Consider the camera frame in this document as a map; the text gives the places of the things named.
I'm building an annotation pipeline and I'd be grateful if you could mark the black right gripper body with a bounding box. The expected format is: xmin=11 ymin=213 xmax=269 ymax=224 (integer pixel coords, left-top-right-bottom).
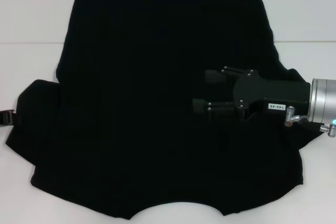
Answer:
xmin=233 ymin=69 xmax=312 ymax=122

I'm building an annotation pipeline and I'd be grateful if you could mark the silver plug on right gripper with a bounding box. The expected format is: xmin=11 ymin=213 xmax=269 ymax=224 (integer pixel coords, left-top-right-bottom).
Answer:
xmin=285 ymin=105 xmax=310 ymax=127

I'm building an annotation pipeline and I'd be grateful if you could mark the black t-shirt with FREE print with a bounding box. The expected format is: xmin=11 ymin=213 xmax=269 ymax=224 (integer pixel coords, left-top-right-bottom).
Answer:
xmin=5 ymin=0 xmax=326 ymax=221

